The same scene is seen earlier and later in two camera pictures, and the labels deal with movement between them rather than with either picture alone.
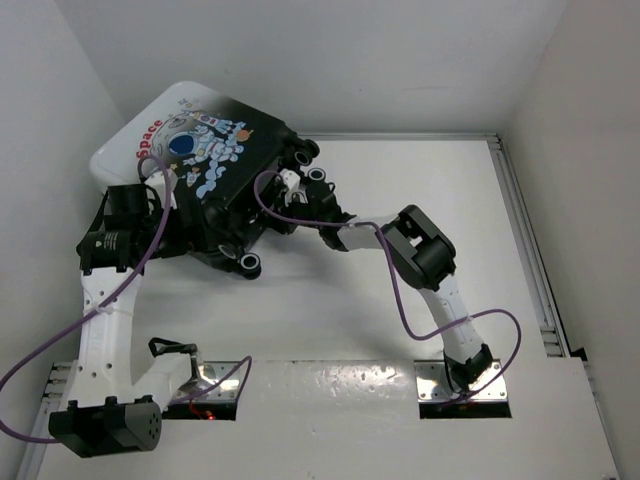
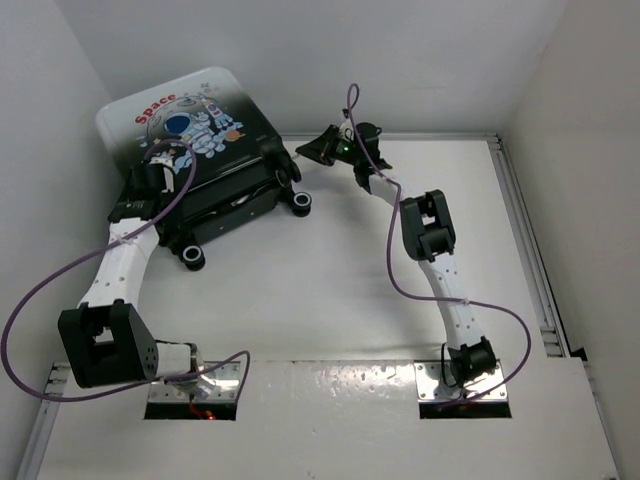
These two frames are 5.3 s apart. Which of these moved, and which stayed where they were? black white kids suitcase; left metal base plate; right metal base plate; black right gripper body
Moved: black right gripper body; black white kids suitcase
Stayed: left metal base plate; right metal base plate
